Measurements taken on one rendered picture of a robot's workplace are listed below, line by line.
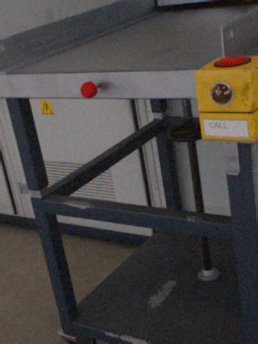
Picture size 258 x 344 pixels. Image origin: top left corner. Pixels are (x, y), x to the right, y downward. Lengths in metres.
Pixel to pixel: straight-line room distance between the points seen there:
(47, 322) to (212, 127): 1.26
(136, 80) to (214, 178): 0.88
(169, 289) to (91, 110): 0.75
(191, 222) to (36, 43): 0.58
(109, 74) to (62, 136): 1.08
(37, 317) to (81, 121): 0.70
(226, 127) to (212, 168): 1.15
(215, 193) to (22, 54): 0.85
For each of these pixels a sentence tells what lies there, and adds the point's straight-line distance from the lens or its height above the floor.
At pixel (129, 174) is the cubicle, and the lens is 2.12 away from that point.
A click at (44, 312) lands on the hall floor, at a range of 2.02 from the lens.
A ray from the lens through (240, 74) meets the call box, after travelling 0.78.
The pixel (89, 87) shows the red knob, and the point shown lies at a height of 0.83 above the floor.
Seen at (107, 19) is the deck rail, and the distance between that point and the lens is 1.71.
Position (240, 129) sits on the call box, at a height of 0.82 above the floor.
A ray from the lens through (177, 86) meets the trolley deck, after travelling 1.10.
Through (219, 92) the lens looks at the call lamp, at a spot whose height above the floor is 0.88.
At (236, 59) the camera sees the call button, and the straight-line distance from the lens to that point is 0.82.
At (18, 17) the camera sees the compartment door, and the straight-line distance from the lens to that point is 1.68.
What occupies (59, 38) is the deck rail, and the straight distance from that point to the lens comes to 1.54.
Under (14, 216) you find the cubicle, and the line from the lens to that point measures 2.64.
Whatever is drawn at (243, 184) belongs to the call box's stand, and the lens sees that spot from 0.87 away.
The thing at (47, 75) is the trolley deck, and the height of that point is 0.84.
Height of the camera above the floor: 1.08
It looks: 22 degrees down
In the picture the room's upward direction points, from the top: 10 degrees counter-clockwise
